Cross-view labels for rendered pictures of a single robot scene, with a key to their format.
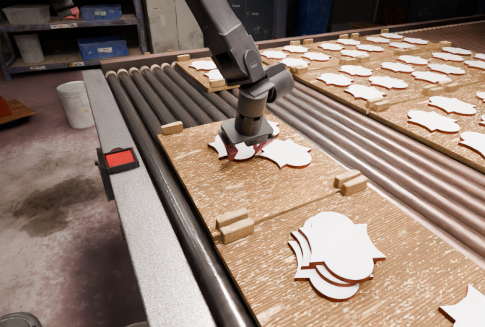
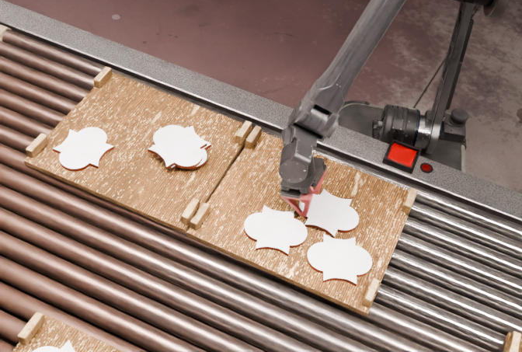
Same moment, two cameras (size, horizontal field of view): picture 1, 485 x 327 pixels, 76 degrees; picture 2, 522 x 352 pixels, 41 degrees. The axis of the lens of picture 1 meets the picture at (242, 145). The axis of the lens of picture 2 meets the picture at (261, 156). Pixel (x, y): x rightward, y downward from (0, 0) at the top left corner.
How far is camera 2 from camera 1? 166 cm
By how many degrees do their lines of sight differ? 92
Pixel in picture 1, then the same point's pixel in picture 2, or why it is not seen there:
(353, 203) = (184, 200)
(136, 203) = (335, 134)
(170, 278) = (259, 109)
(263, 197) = (252, 172)
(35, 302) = not seen: hidden behind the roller
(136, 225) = not seen: hidden behind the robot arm
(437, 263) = (116, 177)
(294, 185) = (238, 195)
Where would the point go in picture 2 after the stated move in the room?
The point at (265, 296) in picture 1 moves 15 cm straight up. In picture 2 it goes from (202, 115) to (203, 68)
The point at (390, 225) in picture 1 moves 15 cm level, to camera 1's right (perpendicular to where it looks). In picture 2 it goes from (151, 193) to (89, 224)
